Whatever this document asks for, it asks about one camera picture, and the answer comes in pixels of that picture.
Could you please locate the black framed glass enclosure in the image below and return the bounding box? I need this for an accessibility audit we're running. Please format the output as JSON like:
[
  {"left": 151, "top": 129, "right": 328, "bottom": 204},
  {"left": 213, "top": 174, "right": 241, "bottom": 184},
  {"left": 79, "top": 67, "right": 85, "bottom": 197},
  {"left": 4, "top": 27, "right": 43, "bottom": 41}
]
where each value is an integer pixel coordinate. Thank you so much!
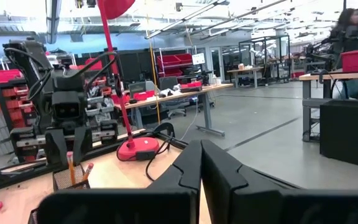
[{"left": 238, "top": 34, "right": 292, "bottom": 83}]

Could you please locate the white cable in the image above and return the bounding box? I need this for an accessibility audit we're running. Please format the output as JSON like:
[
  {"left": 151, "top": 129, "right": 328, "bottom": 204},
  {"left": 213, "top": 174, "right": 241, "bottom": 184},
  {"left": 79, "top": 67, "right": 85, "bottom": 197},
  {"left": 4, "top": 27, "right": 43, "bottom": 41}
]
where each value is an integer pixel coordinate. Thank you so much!
[{"left": 180, "top": 98, "right": 200, "bottom": 141}]

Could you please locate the black mesh desk organizer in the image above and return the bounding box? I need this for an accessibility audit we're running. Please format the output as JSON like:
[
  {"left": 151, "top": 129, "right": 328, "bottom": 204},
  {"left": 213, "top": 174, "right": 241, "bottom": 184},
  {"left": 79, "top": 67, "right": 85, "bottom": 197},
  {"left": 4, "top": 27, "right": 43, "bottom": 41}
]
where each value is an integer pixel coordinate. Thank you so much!
[{"left": 28, "top": 163, "right": 91, "bottom": 224}]

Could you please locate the person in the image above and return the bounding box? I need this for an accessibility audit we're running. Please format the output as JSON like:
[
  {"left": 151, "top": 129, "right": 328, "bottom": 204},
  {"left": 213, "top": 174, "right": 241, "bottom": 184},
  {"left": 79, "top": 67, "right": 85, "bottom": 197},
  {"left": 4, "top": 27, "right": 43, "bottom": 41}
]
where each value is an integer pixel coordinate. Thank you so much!
[{"left": 321, "top": 7, "right": 358, "bottom": 100}]

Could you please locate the wooden-top grey workbench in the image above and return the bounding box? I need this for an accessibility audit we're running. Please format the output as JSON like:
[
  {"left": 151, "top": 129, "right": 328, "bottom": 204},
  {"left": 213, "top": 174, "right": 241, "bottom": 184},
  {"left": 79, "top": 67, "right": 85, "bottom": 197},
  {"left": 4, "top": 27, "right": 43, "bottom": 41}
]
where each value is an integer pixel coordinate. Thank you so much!
[{"left": 113, "top": 83, "right": 234, "bottom": 138}]

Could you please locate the wire rack with red bins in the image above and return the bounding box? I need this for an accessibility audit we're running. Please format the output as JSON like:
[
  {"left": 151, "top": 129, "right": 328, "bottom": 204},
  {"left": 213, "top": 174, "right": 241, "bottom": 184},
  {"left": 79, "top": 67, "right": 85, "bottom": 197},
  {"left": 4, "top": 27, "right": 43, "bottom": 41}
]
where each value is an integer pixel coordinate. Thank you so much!
[{"left": 155, "top": 46, "right": 198, "bottom": 78}]

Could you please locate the black lamp power cord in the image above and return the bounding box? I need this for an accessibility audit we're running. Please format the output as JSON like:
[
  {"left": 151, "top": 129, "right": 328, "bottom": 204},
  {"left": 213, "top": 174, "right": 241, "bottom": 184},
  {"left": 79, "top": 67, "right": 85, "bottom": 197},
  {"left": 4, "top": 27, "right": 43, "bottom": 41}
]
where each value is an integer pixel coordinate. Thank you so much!
[{"left": 134, "top": 136, "right": 175, "bottom": 182}]

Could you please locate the black computer tower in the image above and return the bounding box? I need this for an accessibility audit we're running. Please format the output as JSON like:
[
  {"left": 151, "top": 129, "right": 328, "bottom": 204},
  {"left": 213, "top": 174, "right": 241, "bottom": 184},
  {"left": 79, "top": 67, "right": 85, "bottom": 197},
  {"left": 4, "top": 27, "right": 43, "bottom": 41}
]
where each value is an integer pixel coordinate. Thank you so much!
[{"left": 319, "top": 99, "right": 358, "bottom": 170}]

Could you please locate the red tray on black box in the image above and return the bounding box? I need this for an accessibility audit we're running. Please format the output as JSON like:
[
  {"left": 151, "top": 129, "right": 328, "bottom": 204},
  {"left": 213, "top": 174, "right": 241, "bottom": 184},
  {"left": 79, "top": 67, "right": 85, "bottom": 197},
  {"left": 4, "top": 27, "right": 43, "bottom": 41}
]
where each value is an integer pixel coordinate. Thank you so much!
[{"left": 180, "top": 81, "right": 203, "bottom": 94}]

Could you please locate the small wooden table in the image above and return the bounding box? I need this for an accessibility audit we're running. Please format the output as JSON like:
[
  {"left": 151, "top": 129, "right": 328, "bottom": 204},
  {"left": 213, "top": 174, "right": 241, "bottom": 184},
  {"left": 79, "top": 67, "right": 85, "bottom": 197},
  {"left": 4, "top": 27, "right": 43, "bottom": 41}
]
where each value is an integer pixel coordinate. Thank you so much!
[{"left": 226, "top": 65, "right": 265, "bottom": 89}]

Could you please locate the white sign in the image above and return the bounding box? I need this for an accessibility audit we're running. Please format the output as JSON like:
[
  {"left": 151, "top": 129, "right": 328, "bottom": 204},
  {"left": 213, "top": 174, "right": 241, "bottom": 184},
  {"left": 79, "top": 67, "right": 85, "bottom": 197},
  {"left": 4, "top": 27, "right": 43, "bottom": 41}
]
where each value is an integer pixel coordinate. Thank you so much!
[{"left": 191, "top": 52, "right": 206, "bottom": 66}]

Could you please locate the black shelf with parts bins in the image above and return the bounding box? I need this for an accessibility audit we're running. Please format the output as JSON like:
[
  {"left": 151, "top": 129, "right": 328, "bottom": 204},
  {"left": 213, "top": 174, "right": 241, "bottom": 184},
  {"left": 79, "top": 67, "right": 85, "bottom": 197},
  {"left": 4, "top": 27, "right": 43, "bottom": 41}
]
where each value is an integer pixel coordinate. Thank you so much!
[{"left": 0, "top": 70, "right": 121, "bottom": 162}]

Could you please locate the orange pencil pink eraser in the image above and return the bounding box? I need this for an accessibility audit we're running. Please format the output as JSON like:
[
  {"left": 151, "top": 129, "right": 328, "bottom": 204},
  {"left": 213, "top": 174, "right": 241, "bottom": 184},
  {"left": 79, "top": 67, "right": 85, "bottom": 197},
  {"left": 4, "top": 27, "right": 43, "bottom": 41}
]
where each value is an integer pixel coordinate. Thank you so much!
[
  {"left": 66, "top": 151, "right": 77, "bottom": 187},
  {"left": 81, "top": 162, "right": 95, "bottom": 182}
]

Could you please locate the grey office chair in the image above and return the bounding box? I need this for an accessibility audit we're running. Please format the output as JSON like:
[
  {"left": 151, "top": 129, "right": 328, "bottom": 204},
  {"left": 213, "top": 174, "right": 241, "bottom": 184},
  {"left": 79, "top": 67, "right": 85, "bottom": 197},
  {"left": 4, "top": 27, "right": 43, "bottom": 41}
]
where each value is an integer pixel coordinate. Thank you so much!
[{"left": 158, "top": 76, "right": 188, "bottom": 119}]

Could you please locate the wooden-top bench with grey legs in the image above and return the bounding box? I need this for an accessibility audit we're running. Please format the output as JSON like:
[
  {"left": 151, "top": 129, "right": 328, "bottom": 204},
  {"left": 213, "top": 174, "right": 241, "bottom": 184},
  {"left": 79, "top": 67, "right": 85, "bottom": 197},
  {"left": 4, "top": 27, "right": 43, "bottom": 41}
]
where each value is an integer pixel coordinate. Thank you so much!
[{"left": 298, "top": 70, "right": 358, "bottom": 144}]

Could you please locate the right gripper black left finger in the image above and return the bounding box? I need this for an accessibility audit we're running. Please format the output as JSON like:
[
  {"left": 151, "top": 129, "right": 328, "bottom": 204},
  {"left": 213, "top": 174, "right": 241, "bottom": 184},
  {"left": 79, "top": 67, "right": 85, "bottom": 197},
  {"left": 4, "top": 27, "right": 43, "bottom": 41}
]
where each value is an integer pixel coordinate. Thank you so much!
[{"left": 37, "top": 139, "right": 203, "bottom": 224}]

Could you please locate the red desk lamp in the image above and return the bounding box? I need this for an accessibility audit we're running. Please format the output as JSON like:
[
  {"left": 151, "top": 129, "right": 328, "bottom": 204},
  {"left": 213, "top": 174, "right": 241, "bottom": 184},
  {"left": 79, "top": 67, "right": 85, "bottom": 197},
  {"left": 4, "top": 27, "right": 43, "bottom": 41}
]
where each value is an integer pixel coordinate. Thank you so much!
[{"left": 96, "top": 0, "right": 161, "bottom": 162}]

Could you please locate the flat red storage bin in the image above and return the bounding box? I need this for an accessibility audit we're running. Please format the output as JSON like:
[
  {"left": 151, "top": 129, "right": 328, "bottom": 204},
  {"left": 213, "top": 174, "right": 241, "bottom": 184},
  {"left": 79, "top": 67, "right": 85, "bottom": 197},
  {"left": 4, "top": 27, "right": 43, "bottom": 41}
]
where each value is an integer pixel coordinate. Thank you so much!
[{"left": 0, "top": 68, "right": 23, "bottom": 83}]

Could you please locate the yellow hanging cable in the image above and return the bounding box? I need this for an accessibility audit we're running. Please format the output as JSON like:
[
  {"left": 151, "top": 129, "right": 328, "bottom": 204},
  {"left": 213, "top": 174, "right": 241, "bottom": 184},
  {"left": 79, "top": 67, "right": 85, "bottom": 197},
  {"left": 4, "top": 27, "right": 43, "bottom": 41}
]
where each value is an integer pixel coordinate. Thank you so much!
[{"left": 144, "top": 0, "right": 162, "bottom": 125}]

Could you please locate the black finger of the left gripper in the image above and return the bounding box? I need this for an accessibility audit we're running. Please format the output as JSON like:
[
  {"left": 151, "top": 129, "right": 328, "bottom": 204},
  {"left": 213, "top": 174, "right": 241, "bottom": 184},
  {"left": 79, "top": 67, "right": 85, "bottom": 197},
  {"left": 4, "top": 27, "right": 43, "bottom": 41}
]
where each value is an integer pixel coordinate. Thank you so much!
[
  {"left": 44, "top": 128, "right": 69, "bottom": 166},
  {"left": 72, "top": 125, "right": 93, "bottom": 166}
]

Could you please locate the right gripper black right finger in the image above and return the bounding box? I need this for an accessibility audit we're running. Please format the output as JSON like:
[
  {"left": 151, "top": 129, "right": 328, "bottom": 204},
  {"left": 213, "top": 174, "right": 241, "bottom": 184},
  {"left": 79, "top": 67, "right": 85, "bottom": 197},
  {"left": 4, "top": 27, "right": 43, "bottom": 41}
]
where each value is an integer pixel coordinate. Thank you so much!
[{"left": 200, "top": 139, "right": 358, "bottom": 224}]

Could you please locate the tall red storage bin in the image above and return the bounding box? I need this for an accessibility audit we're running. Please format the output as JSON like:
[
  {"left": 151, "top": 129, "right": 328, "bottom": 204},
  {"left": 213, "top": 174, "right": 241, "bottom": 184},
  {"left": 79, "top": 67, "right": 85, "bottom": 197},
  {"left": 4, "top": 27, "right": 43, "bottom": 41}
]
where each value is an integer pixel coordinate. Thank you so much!
[{"left": 84, "top": 57, "right": 104, "bottom": 71}]

